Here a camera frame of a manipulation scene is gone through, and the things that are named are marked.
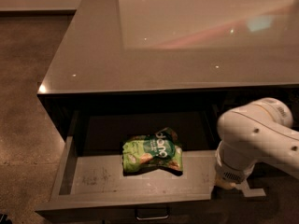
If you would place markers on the grey drawer cabinet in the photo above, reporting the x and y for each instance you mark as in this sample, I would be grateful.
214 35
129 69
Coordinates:
130 46

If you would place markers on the green snack bag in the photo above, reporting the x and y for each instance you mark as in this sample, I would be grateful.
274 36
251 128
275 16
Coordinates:
162 150

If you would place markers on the drawer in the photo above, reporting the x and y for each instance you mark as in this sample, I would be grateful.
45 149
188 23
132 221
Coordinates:
91 183

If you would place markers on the dark object floor corner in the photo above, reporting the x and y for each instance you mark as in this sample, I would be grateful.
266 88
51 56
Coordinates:
4 219

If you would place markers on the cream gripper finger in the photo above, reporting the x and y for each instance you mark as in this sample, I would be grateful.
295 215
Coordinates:
224 184

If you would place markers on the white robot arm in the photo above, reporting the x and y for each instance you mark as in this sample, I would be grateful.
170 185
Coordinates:
260 131

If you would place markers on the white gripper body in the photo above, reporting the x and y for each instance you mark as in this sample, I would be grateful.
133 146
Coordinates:
231 174

